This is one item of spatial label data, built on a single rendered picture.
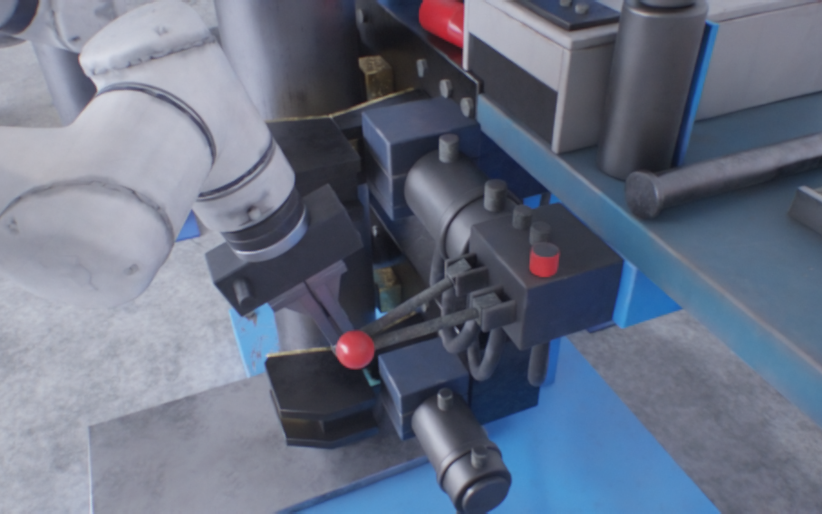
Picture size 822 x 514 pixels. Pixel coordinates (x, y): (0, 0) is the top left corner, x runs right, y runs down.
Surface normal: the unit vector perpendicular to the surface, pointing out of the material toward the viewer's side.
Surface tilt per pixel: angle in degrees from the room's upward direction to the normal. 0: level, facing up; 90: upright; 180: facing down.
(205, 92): 63
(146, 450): 0
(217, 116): 78
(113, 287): 104
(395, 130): 0
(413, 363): 0
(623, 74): 90
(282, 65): 90
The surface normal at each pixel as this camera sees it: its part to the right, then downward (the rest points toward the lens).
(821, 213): -0.92, 0.26
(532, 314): 0.39, 0.55
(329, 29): 0.68, 0.43
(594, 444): -0.02, -0.80
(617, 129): -0.75, 0.41
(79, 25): 0.86, 0.35
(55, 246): -0.07, 0.63
